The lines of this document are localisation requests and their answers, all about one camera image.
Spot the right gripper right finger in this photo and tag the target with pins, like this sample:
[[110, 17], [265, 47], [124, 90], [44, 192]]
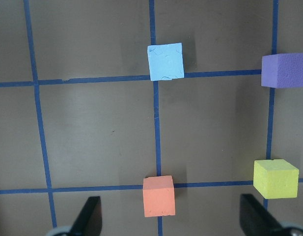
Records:
[[255, 220]]

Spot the yellow block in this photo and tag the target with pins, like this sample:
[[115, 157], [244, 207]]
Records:
[[275, 179]]

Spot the light blue block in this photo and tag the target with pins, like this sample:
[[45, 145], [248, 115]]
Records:
[[165, 62]]

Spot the orange block near base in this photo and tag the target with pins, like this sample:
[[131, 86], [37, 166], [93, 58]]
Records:
[[158, 196]]

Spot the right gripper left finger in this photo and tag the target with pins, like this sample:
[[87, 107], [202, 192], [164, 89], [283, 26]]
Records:
[[89, 221]]

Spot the purple block right side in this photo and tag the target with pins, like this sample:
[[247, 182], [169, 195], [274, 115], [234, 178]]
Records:
[[282, 71]]

